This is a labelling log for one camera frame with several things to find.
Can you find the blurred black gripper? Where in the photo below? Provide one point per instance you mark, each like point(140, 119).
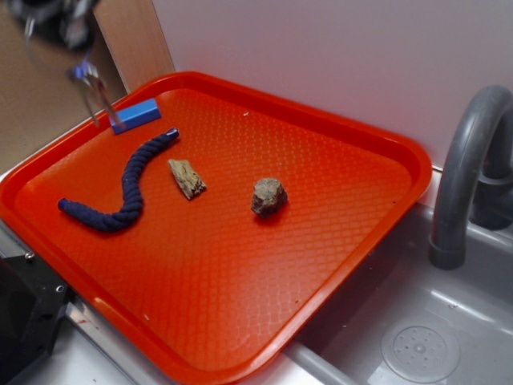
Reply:
point(64, 23)

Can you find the silver keys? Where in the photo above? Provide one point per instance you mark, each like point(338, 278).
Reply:
point(85, 76)

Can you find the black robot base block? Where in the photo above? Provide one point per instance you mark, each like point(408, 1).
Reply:
point(33, 303)

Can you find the wooden board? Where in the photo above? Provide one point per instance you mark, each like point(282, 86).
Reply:
point(132, 32)

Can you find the blue rectangular block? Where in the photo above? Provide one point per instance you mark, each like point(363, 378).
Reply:
point(135, 116)

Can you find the small wood piece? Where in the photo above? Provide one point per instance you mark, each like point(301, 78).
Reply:
point(187, 179)

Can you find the orange plastic tray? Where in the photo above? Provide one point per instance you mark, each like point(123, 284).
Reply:
point(204, 288)

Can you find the brown rock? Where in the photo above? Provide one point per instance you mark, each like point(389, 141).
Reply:
point(269, 195)

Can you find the grey toy faucet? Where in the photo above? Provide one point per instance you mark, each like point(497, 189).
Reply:
point(476, 181)

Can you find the grey toy sink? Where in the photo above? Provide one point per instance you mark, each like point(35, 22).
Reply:
point(399, 320)

